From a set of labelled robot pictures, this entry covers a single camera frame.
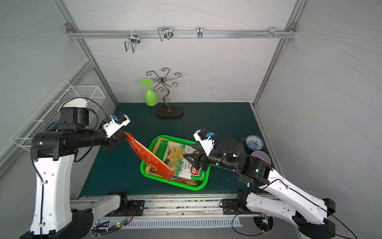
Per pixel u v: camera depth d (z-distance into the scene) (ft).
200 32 2.56
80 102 2.64
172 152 2.67
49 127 2.03
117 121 1.59
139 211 2.39
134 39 2.57
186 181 2.52
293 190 1.36
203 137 1.59
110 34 2.55
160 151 2.68
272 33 2.51
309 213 1.31
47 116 2.09
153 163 1.82
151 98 3.11
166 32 2.49
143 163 2.63
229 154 1.39
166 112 3.76
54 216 1.12
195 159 1.65
